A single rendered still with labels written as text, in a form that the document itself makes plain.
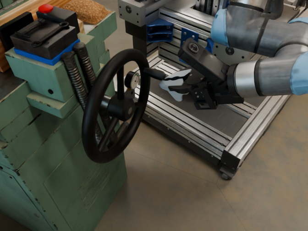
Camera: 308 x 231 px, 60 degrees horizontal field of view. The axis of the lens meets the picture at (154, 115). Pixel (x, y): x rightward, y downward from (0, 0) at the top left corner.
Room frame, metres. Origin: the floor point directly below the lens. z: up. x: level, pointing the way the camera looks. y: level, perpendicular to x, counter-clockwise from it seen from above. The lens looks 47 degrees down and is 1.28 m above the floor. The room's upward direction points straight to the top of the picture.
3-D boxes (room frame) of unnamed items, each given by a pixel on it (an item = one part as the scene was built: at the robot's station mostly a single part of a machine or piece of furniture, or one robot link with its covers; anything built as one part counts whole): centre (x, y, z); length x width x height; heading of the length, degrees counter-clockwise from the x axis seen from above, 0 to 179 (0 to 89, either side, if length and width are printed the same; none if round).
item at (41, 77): (0.51, 0.22, 0.91); 0.15 x 0.14 x 0.09; 154
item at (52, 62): (0.51, 0.22, 0.99); 0.13 x 0.11 x 0.06; 154
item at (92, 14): (0.78, 0.21, 0.92); 0.14 x 0.09 x 0.04; 64
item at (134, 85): (0.75, 0.08, 0.65); 0.06 x 0.04 x 0.08; 154
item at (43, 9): (0.55, 0.23, 1.02); 0.03 x 0.03 x 0.01
